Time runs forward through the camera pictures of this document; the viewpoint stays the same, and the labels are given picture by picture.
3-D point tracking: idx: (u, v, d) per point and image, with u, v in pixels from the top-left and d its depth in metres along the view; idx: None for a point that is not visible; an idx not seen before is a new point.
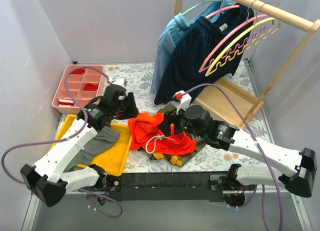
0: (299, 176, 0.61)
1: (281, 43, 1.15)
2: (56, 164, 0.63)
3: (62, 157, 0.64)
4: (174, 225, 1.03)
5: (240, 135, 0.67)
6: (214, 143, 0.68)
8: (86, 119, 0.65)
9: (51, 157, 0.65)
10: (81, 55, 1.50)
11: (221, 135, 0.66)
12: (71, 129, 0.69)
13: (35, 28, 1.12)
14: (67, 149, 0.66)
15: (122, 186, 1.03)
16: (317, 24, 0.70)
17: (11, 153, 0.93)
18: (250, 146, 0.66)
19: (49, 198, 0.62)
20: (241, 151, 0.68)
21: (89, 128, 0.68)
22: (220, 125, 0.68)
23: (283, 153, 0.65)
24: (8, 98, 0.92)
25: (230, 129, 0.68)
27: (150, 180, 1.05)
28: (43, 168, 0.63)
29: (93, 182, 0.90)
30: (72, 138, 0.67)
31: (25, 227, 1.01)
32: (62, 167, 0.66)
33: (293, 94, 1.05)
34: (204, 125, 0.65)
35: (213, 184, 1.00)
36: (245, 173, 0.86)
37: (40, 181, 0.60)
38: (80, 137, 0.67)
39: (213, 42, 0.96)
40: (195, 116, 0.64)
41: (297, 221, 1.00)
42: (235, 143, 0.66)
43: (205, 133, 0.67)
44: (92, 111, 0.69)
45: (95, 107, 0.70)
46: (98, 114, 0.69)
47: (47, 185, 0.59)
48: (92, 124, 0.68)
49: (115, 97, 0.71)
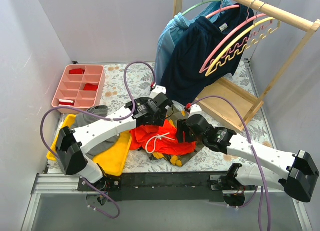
0: (290, 177, 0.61)
1: (281, 43, 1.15)
2: (93, 136, 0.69)
3: (101, 133, 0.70)
4: (174, 225, 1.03)
5: (237, 139, 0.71)
6: (213, 147, 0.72)
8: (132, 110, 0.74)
9: (91, 129, 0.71)
10: (81, 55, 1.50)
11: (219, 138, 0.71)
12: (116, 114, 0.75)
13: (35, 28, 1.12)
14: (107, 129, 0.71)
15: (122, 185, 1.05)
16: (317, 24, 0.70)
17: (12, 153, 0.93)
18: (245, 149, 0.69)
19: (71, 167, 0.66)
20: (239, 154, 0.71)
21: (132, 119, 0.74)
22: (220, 130, 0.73)
23: (276, 155, 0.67)
24: (7, 98, 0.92)
25: (228, 133, 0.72)
27: (150, 180, 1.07)
28: (81, 136, 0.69)
29: (93, 180, 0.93)
30: (115, 121, 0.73)
31: (25, 227, 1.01)
32: (95, 142, 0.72)
33: (293, 94, 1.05)
34: (202, 130, 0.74)
35: (213, 184, 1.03)
36: (245, 173, 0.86)
37: (74, 146, 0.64)
38: (122, 123, 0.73)
39: (213, 42, 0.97)
40: (193, 123, 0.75)
41: (297, 221, 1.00)
42: (231, 145, 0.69)
43: (204, 137, 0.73)
44: (140, 107, 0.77)
45: (143, 104, 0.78)
46: (145, 110, 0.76)
47: (79, 152, 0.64)
48: (137, 117, 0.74)
49: (162, 105, 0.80)
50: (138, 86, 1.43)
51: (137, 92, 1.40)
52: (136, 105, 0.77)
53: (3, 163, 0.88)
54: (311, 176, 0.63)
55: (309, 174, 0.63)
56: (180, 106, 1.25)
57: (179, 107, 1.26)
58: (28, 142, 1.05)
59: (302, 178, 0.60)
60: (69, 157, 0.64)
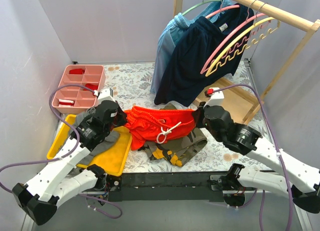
0: (315, 194, 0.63)
1: (281, 43, 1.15)
2: (48, 183, 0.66)
3: (55, 176, 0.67)
4: (174, 225, 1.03)
5: (264, 144, 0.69)
6: (233, 146, 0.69)
8: (78, 139, 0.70)
9: (43, 176, 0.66)
10: (81, 55, 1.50)
11: (242, 139, 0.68)
12: (64, 149, 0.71)
13: (35, 28, 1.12)
14: (60, 168, 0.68)
15: (122, 186, 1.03)
16: (317, 24, 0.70)
17: (11, 153, 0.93)
18: (271, 157, 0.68)
19: (39, 218, 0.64)
20: (261, 159, 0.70)
21: (81, 148, 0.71)
22: (242, 128, 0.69)
23: (304, 169, 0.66)
24: (7, 97, 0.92)
25: (252, 134, 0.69)
27: (150, 180, 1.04)
28: (35, 187, 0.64)
29: (92, 184, 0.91)
30: (65, 158, 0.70)
31: (25, 227, 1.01)
32: (54, 186, 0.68)
33: (294, 94, 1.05)
34: (223, 126, 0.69)
35: (213, 184, 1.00)
36: (248, 175, 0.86)
37: (31, 201, 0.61)
38: (73, 157, 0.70)
39: (213, 42, 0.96)
40: (215, 117, 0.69)
41: (297, 222, 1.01)
42: (257, 150, 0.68)
43: (225, 135, 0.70)
44: (85, 130, 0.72)
45: (88, 127, 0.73)
46: (92, 133, 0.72)
47: (38, 204, 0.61)
48: (85, 145, 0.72)
49: (108, 115, 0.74)
50: (138, 86, 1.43)
51: (136, 92, 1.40)
52: (80, 130, 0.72)
53: (3, 163, 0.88)
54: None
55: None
56: (179, 106, 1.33)
57: (179, 107, 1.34)
58: (28, 142, 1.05)
59: None
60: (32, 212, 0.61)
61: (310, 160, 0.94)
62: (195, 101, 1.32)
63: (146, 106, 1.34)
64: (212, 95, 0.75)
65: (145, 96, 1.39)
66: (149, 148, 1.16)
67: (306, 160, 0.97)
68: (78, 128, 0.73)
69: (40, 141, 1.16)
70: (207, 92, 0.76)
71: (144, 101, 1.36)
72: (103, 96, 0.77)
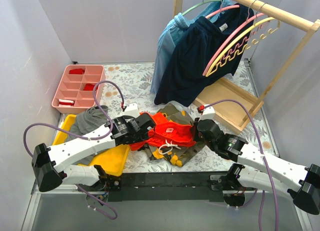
0: (302, 190, 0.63)
1: (280, 43, 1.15)
2: (68, 156, 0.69)
3: (76, 152, 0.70)
4: (174, 225, 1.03)
5: (249, 148, 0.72)
6: (224, 155, 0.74)
8: (111, 129, 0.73)
9: (67, 147, 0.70)
10: (81, 55, 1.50)
11: (230, 147, 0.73)
12: (95, 132, 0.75)
13: (35, 28, 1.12)
14: (84, 148, 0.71)
15: (122, 185, 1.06)
16: (317, 24, 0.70)
17: (12, 153, 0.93)
18: (256, 160, 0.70)
19: (43, 185, 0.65)
20: (249, 163, 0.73)
21: (111, 139, 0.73)
22: (230, 137, 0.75)
23: (288, 167, 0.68)
24: (7, 97, 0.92)
25: (239, 142, 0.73)
27: (150, 180, 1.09)
28: (55, 154, 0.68)
29: (91, 183, 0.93)
30: (93, 141, 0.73)
31: (25, 227, 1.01)
32: (70, 161, 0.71)
33: (294, 94, 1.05)
34: (214, 136, 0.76)
35: (213, 183, 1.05)
36: (249, 176, 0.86)
37: (47, 165, 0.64)
38: (99, 143, 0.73)
39: (213, 42, 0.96)
40: (205, 129, 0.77)
41: (297, 221, 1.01)
42: (242, 155, 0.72)
43: (215, 144, 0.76)
44: (120, 125, 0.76)
45: (124, 123, 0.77)
46: (125, 130, 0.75)
47: (51, 172, 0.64)
48: (114, 137, 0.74)
49: (145, 126, 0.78)
50: (138, 86, 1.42)
51: (137, 93, 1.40)
52: (116, 124, 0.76)
53: (3, 163, 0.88)
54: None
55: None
56: (180, 106, 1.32)
57: (179, 107, 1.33)
58: (29, 141, 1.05)
59: (314, 193, 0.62)
60: (42, 176, 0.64)
61: (310, 160, 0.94)
62: (195, 101, 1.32)
63: (146, 106, 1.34)
64: (204, 110, 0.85)
65: (145, 96, 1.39)
66: (149, 149, 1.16)
67: (306, 160, 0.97)
68: (116, 121, 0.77)
69: (40, 141, 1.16)
70: (199, 108, 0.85)
71: (144, 101, 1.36)
72: (129, 109, 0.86)
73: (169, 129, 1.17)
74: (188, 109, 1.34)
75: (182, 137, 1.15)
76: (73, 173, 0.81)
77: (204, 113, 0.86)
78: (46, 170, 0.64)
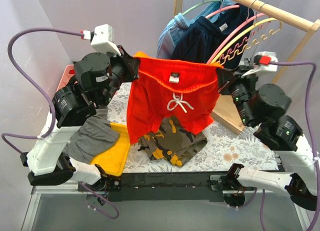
0: None
1: (281, 43, 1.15)
2: (37, 162, 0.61)
3: (40, 156, 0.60)
4: (174, 225, 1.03)
5: (303, 144, 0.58)
6: (271, 141, 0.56)
8: (52, 116, 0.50)
9: (34, 152, 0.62)
10: (81, 56, 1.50)
11: (288, 136, 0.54)
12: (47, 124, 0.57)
13: (35, 29, 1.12)
14: (43, 149, 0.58)
15: (122, 185, 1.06)
16: (317, 24, 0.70)
17: (12, 153, 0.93)
18: (307, 160, 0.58)
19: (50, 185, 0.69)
20: (292, 157, 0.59)
21: (57, 128, 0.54)
22: (287, 122, 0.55)
23: None
24: (7, 97, 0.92)
25: (296, 129, 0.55)
27: (150, 180, 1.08)
28: (30, 162, 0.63)
29: (92, 181, 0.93)
30: (45, 138, 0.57)
31: (25, 227, 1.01)
32: (47, 162, 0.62)
33: (294, 94, 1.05)
34: (273, 118, 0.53)
35: (213, 184, 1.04)
36: (248, 175, 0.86)
37: (29, 175, 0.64)
38: (53, 137, 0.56)
39: (213, 43, 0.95)
40: (269, 103, 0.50)
41: (297, 222, 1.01)
42: (297, 151, 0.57)
43: (266, 126, 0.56)
44: (61, 102, 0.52)
45: (65, 96, 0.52)
46: (71, 105, 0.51)
47: (33, 180, 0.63)
48: (62, 124, 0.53)
49: (92, 79, 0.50)
50: None
51: None
52: (57, 102, 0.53)
53: (3, 164, 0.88)
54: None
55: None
56: None
57: None
58: (28, 141, 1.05)
59: None
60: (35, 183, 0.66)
61: None
62: None
63: None
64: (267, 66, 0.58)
65: None
66: (149, 148, 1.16)
67: None
68: (55, 98, 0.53)
69: None
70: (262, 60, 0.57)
71: None
72: (97, 40, 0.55)
73: (175, 71, 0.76)
74: None
75: (197, 81, 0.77)
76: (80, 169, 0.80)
77: (259, 68, 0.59)
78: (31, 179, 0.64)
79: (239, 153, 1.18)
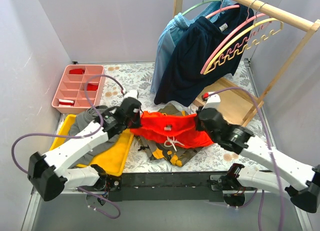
0: (308, 191, 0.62)
1: (280, 43, 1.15)
2: (67, 157, 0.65)
3: (73, 152, 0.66)
4: (174, 225, 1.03)
5: (256, 143, 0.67)
6: (227, 146, 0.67)
8: (101, 123, 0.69)
9: (62, 149, 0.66)
10: (81, 55, 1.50)
11: (235, 138, 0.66)
12: (86, 129, 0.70)
13: (35, 29, 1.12)
14: (79, 147, 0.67)
15: (122, 186, 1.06)
16: (317, 24, 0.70)
17: (12, 153, 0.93)
18: (263, 155, 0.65)
19: (47, 193, 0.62)
20: (252, 157, 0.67)
21: (103, 133, 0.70)
22: (235, 128, 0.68)
23: (295, 166, 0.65)
24: (8, 97, 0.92)
25: (245, 133, 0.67)
27: (150, 180, 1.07)
28: (53, 159, 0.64)
29: (92, 183, 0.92)
30: (86, 138, 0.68)
31: (25, 227, 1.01)
32: (69, 162, 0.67)
33: (293, 94, 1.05)
34: (216, 126, 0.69)
35: (213, 184, 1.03)
36: (248, 175, 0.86)
37: (47, 171, 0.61)
38: (93, 138, 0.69)
39: (213, 42, 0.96)
40: (208, 118, 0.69)
41: (297, 221, 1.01)
42: (249, 148, 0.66)
43: (217, 134, 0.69)
44: (108, 118, 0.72)
45: (111, 115, 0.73)
46: (114, 122, 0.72)
47: (53, 176, 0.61)
48: (106, 130, 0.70)
49: (131, 110, 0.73)
50: (138, 86, 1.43)
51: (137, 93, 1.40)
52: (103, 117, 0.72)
53: (3, 164, 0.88)
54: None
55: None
56: (179, 106, 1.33)
57: (179, 107, 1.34)
58: (28, 142, 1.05)
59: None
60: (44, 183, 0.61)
61: (310, 160, 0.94)
62: (195, 101, 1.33)
63: (146, 106, 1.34)
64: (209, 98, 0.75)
65: (145, 96, 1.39)
66: (149, 149, 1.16)
67: (306, 160, 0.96)
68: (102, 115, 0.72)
69: (41, 141, 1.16)
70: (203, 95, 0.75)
71: (144, 101, 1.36)
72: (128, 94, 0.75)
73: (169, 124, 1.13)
74: (188, 109, 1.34)
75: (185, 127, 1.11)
76: (73, 176, 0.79)
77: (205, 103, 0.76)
78: (48, 176, 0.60)
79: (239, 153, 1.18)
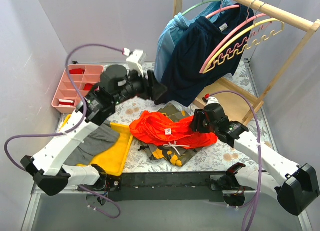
0: (286, 183, 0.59)
1: (280, 43, 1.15)
2: (52, 159, 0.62)
3: (59, 151, 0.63)
4: (174, 225, 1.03)
5: (245, 136, 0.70)
6: (222, 137, 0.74)
8: (83, 113, 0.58)
9: (48, 150, 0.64)
10: (81, 55, 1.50)
11: (230, 130, 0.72)
12: (69, 122, 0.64)
13: (35, 29, 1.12)
14: (64, 145, 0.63)
15: (122, 186, 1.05)
16: (317, 24, 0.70)
17: (12, 153, 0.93)
18: (251, 147, 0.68)
19: (49, 192, 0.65)
20: (244, 150, 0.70)
21: (86, 123, 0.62)
22: (234, 124, 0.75)
23: (280, 161, 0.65)
24: (8, 98, 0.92)
25: (241, 128, 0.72)
27: (150, 180, 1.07)
28: (41, 162, 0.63)
29: (92, 182, 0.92)
30: (69, 133, 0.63)
31: (25, 227, 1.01)
32: (61, 160, 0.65)
33: (293, 93, 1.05)
34: (216, 118, 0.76)
35: (213, 183, 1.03)
36: (246, 173, 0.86)
37: (37, 176, 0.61)
38: (77, 133, 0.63)
39: (213, 42, 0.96)
40: (210, 109, 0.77)
41: (297, 222, 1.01)
42: (239, 140, 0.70)
43: (216, 126, 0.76)
44: (91, 103, 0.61)
45: (95, 98, 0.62)
46: (99, 107, 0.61)
47: (42, 181, 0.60)
48: (90, 120, 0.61)
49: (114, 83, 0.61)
50: None
51: None
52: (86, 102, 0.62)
53: (3, 164, 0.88)
54: (308, 192, 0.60)
55: (308, 190, 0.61)
56: (180, 106, 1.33)
57: (179, 107, 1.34)
58: (28, 141, 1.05)
59: (297, 188, 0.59)
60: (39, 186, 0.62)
61: (309, 160, 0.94)
62: (195, 101, 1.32)
63: (146, 107, 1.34)
64: (209, 99, 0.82)
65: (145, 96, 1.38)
66: (149, 148, 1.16)
67: (306, 160, 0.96)
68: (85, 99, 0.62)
69: (40, 141, 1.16)
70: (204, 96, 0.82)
71: (144, 101, 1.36)
72: None
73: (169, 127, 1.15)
74: (188, 109, 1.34)
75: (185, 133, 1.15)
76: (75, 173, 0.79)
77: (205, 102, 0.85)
78: (38, 181, 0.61)
79: (240, 154, 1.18)
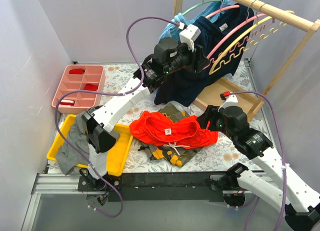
0: (307, 215, 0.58)
1: (280, 43, 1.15)
2: (112, 115, 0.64)
3: (119, 109, 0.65)
4: (174, 225, 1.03)
5: (270, 154, 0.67)
6: (241, 148, 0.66)
8: (141, 80, 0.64)
9: (108, 107, 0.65)
10: (81, 55, 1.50)
11: (252, 143, 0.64)
12: (127, 86, 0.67)
13: (35, 28, 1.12)
14: (122, 104, 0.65)
15: (122, 186, 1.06)
16: (317, 24, 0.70)
17: (11, 153, 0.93)
18: (274, 168, 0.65)
19: (102, 147, 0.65)
20: (264, 167, 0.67)
21: (143, 88, 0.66)
22: (255, 134, 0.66)
23: (304, 189, 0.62)
24: (8, 97, 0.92)
25: (264, 142, 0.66)
27: (150, 180, 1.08)
28: (100, 116, 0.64)
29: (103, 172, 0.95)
30: (128, 94, 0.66)
31: (25, 227, 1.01)
32: (116, 119, 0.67)
33: (293, 93, 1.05)
34: (237, 126, 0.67)
35: (213, 184, 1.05)
36: (250, 179, 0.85)
37: (97, 127, 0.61)
38: (135, 95, 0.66)
39: (213, 42, 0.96)
40: (231, 115, 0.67)
41: None
42: (263, 157, 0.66)
43: (236, 135, 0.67)
44: (148, 71, 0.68)
45: (150, 68, 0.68)
46: (154, 75, 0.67)
47: (103, 132, 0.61)
48: (147, 85, 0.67)
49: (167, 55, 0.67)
50: None
51: None
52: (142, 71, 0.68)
53: (3, 164, 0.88)
54: None
55: None
56: (180, 106, 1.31)
57: (179, 107, 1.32)
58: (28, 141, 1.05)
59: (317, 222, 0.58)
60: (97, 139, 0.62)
61: (309, 160, 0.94)
62: (195, 101, 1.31)
63: (146, 106, 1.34)
64: (228, 98, 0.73)
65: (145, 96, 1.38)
66: (149, 149, 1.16)
67: (306, 160, 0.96)
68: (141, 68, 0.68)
69: (40, 141, 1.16)
70: (223, 94, 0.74)
71: (144, 101, 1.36)
72: None
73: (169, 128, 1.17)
74: (188, 109, 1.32)
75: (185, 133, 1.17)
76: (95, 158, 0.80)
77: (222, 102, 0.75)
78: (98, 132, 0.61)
79: (239, 154, 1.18)
